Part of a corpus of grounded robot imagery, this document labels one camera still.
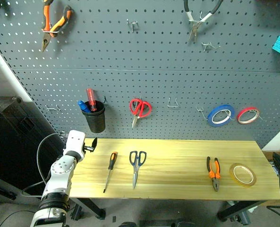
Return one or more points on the blue tape roll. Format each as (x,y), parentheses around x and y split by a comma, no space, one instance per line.
(210,118)

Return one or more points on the grey caster wheel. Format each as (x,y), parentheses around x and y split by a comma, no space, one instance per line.
(244,217)

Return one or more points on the red tape roll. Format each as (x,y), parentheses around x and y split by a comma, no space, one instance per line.
(239,116)

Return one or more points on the metal pegboard hook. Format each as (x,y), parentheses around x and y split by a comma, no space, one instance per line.
(171,105)
(51,31)
(200,110)
(104,99)
(207,45)
(52,109)
(194,20)
(260,117)
(132,24)

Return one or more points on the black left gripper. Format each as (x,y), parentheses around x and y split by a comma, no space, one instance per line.
(89,148)

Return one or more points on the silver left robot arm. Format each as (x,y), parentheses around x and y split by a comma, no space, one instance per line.
(59,168)

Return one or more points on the orange black long-nose pliers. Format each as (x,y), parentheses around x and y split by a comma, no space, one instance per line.
(46,16)

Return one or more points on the black plastic cup holder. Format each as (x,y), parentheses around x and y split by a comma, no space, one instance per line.
(96,121)

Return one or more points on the black table leg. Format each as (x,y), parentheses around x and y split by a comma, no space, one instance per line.
(236,208)
(92,206)

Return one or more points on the grey metal pegboard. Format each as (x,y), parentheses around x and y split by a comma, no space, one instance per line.
(154,59)

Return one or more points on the yellow tape roll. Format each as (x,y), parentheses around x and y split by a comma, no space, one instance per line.
(231,170)

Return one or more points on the orange black combination pliers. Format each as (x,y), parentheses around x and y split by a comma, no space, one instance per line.
(214,176)

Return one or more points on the dark rounded shape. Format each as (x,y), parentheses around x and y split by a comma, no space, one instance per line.
(185,224)
(128,224)

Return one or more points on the cardboard box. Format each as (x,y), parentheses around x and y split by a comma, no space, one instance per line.
(268,156)

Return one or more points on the grey stand base beam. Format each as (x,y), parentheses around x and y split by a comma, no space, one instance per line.
(5,189)

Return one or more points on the black cabinet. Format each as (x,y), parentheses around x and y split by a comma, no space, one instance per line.
(12,142)

